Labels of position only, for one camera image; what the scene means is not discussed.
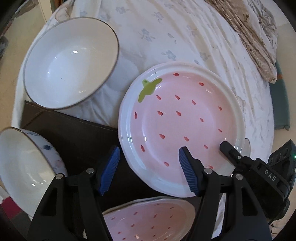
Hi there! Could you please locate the white floral bed sheet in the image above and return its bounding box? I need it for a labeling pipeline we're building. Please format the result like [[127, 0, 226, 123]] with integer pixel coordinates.
[[10, 0, 276, 239]]

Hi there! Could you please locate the beige floral quilt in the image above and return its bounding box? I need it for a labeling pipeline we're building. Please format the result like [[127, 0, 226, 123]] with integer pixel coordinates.
[[206, 0, 278, 83]]

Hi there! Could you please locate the pink strawberry plate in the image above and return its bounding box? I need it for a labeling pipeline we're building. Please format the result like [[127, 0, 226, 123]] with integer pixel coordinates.
[[103, 197, 196, 240], [118, 62, 245, 198]]

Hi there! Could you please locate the teal mattress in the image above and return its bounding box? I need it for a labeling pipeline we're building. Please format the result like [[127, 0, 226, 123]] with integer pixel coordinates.
[[269, 61, 290, 131]]

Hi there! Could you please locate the dark brown placemat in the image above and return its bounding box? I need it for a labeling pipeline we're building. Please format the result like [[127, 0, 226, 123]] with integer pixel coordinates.
[[20, 100, 223, 241]]

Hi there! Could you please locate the white patterned bowl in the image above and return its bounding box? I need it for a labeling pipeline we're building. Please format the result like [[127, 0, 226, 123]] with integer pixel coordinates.
[[1, 127, 68, 217]]

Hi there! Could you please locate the large white bowl dark rim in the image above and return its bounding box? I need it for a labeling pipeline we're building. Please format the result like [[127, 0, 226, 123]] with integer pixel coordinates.
[[23, 17, 119, 110]]

